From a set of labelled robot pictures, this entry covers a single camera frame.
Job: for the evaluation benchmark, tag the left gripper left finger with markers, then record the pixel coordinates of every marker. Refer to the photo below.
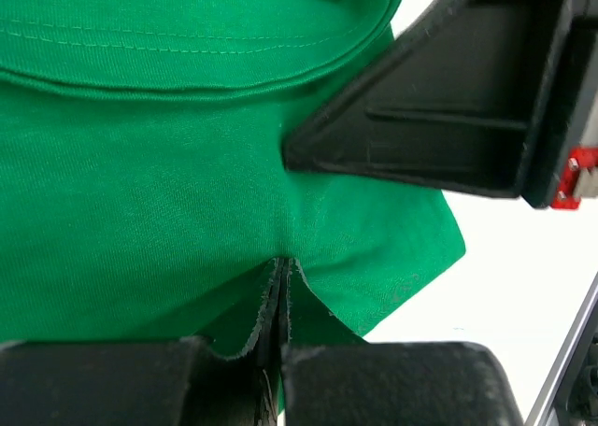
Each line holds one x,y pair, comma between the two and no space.
224,375

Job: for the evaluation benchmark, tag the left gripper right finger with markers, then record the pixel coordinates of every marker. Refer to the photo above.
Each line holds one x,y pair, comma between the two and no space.
331,376

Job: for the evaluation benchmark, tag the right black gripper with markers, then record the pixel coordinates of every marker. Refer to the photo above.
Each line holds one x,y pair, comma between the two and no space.
452,104

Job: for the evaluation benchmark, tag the green t shirt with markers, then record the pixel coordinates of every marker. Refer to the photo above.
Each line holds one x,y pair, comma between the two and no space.
141,175

